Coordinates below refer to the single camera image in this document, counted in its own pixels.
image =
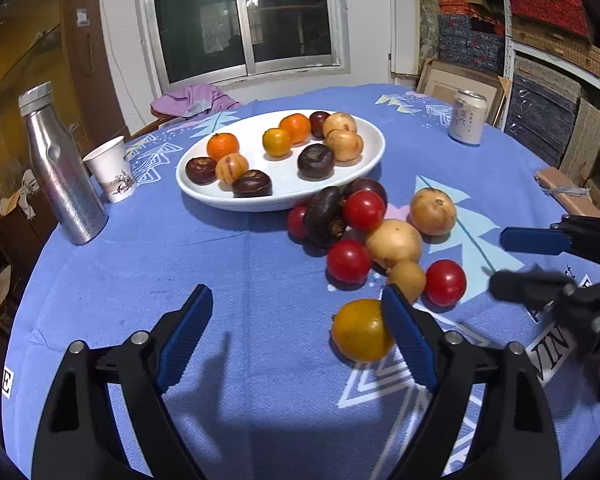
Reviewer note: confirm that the white pole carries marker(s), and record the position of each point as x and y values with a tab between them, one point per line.
392	20

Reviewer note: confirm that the red tomato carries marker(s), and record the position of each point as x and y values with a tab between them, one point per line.
445	282
348	261
296	221
363	209

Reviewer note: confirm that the sliding window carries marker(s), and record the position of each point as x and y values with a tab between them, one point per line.
240	15

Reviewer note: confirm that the tan pear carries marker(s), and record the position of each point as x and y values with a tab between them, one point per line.
344	146
339	122
394	242
406	280

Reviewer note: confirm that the white drinks can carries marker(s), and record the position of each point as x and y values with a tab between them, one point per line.
467	117

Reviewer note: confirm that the dark purple plum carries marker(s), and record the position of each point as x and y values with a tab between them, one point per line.
319	123
367	186

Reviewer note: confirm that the pale orange pomegranate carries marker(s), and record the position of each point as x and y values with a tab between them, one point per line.
432	211
231	169

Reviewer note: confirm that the white paper cup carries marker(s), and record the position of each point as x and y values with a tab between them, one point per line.
111	170

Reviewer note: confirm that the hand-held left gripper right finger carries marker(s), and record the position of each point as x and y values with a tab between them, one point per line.
410	340

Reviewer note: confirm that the stack of blue patterned boxes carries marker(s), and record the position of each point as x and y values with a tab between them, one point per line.
470	40

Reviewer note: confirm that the stack of red boxes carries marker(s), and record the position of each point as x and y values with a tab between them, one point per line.
547	0

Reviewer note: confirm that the stack of picture frames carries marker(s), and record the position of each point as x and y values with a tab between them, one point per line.
460	77

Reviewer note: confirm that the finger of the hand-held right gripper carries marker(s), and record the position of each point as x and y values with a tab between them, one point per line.
525	286
530	241

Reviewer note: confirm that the wooden chair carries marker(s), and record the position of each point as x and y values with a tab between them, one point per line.
152	126

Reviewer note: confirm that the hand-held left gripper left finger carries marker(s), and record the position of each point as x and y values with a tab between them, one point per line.
187	335

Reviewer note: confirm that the purple cloth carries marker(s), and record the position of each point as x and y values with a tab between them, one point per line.
195	100

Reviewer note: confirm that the stack of dark boxes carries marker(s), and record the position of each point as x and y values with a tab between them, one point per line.
542	110

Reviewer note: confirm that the brown wooden cabinet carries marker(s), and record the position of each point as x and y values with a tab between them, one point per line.
25	35

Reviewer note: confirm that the white rag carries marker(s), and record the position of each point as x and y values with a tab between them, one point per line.
25	192

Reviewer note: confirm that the white oval plate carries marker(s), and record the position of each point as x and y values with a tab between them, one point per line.
285	180

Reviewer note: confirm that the white shelf rack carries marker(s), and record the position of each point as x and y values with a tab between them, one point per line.
506	55

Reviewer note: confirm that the dark brown mangosteen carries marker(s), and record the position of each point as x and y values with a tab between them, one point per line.
201	169
316	160
325	216
251	183

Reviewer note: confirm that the marble pattern panel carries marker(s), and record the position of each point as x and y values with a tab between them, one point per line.
428	15

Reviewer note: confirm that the stainless steel bottle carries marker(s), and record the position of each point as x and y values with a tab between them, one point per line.
62	175

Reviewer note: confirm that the orange mandarin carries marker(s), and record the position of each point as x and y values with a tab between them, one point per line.
295	127
223	146

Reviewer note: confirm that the brown paper parcel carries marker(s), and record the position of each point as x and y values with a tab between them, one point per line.
567	192

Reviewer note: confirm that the stack of woven boxes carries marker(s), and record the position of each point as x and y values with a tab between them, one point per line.
555	47

